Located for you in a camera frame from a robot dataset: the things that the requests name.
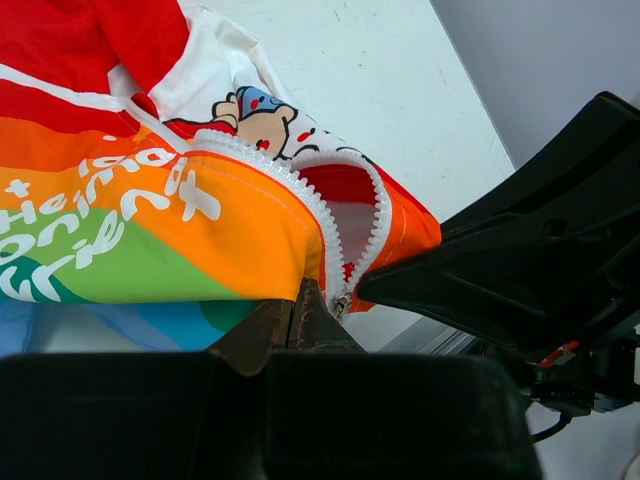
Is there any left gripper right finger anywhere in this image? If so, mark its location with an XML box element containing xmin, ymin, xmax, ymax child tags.
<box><xmin>264</xmin><ymin>277</ymin><xmax>546</xmax><ymax>480</ymax></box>

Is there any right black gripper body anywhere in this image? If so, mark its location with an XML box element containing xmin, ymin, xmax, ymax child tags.
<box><xmin>519</xmin><ymin>299</ymin><xmax>639</xmax><ymax>415</ymax></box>

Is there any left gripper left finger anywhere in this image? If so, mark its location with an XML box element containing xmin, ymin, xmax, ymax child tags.
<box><xmin>1</xmin><ymin>300</ymin><xmax>291</xmax><ymax>479</ymax></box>

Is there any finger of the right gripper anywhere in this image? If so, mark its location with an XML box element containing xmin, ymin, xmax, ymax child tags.
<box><xmin>357</xmin><ymin>92</ymin><xmax>639</xmax><ymax>364</ymax></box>

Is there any red rainbow kids jacket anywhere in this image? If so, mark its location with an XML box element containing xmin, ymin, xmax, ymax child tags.
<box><xmin>1</xmin><ymin>1</ymin><xmax>441</xmax><ymax>355</ymax></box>

